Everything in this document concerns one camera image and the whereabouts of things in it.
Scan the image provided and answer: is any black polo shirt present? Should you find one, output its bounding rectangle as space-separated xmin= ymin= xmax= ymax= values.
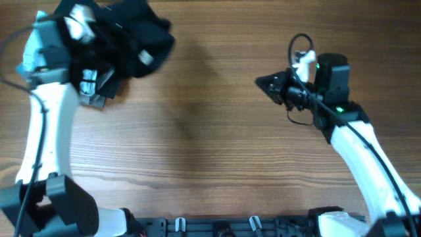
xmin=54 ymin=1 xmax=175 ymax=80

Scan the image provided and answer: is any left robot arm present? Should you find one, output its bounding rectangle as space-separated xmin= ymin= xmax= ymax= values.
xmin=1 ymin=16 xmax=141 ymax=236

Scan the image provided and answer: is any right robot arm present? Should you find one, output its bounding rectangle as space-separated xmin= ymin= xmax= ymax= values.
xmin=255 ymin=51 xmax=420 ymax=236

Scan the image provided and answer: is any black folded garment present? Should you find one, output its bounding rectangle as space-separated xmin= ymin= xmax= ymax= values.
xmin=80 ymin=67 xmax=120 ymax=99

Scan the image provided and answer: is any grey folded garment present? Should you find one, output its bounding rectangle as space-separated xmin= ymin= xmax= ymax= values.
xmin=79 ymin=94 xmax=106 ymax=108

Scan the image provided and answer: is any light blue folded t-shirt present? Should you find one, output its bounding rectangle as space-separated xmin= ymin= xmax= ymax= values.
xmin=16 ymin=29 xmax=46 ymax=75

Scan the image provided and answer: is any right black cable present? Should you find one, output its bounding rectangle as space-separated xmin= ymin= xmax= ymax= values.
xmin=285 ymin=32 xmax=414 ymax=237

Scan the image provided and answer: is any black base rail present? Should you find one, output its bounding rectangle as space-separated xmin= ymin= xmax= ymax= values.
xmin=137 ymin=215 xmax=315 ymax=237

